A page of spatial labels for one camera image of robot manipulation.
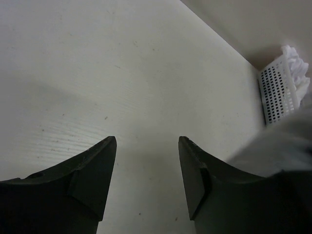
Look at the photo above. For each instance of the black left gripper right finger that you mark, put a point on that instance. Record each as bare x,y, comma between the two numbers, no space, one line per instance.
222,199

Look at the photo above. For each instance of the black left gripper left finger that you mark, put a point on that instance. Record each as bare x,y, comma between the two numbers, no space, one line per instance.
68,198

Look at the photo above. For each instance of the grey tank top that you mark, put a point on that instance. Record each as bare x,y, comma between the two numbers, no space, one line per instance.
284,146

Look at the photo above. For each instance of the white tank top in basket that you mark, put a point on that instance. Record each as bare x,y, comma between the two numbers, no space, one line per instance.
298,69

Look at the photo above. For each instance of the white plastic laundry basket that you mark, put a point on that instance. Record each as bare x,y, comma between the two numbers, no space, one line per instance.
277,90

